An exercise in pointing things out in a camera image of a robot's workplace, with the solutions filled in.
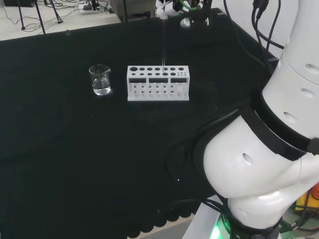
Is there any white test tube rack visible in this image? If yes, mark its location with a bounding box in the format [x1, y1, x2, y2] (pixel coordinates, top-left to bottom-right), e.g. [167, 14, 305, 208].
[127, 65, 190, 102]

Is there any clear glass rod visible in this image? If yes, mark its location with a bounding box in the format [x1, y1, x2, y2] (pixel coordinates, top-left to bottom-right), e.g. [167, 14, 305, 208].
[161, 17, 167, 74]

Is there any green cable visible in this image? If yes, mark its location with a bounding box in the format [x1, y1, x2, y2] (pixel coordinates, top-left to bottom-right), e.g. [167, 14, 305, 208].
[177, 0, 200, 11]

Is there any black tripod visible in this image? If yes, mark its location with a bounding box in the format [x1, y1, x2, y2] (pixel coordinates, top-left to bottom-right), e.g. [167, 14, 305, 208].
[43, 0, 63, 25]
[17, 0, 47, 35]

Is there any black box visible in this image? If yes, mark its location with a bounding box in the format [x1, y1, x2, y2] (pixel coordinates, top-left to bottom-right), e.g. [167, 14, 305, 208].
[3, 0, 36, 8]

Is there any clear glass beaker with water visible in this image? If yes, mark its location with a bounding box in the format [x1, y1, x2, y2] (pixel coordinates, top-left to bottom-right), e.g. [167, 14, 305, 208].
[88, 64, 112, 97]

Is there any black bench cloth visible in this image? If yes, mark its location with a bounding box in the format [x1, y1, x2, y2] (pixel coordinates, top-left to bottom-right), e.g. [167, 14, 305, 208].
[0, 7, 284, 238]

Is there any white power strip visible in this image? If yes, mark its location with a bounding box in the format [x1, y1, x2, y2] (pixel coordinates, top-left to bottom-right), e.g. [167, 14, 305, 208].
[78, 1, 111, 12]

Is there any dark cabinet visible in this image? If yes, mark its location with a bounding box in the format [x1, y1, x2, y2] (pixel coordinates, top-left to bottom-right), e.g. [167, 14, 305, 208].
[109, 0, 161, 25]

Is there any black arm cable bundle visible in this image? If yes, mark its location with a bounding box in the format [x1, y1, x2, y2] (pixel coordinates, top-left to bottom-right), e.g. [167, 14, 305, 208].
[222, 0, 285, 73]

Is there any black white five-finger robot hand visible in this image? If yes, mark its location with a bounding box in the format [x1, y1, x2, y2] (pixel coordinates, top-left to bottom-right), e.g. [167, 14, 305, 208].
[155, 0, 191, 20]

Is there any yellow stop button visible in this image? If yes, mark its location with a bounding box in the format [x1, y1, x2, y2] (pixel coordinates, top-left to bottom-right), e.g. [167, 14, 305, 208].
[295, 183, 319, 215]

